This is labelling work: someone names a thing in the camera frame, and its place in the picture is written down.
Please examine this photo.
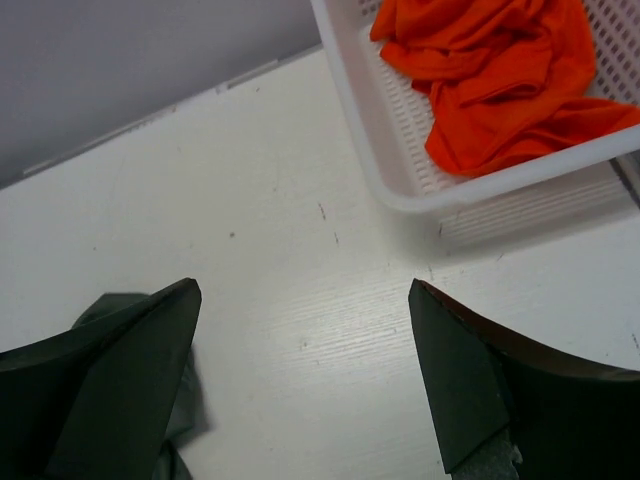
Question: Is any orange t-shirt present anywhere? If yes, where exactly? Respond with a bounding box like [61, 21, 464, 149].
[370, 1, 639, 177]

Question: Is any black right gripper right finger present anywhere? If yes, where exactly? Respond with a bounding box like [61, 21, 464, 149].
[408, 280, 639, 479]

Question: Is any dark grey t-shirt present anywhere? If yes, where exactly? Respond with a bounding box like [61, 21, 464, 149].
[72, 292, 202, 479]

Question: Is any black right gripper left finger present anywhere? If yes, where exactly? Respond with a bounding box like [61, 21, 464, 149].
[1, 278, 201, 479]

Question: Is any white plastic basket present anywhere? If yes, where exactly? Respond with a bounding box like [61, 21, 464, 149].
[312, 1, 639, 256]

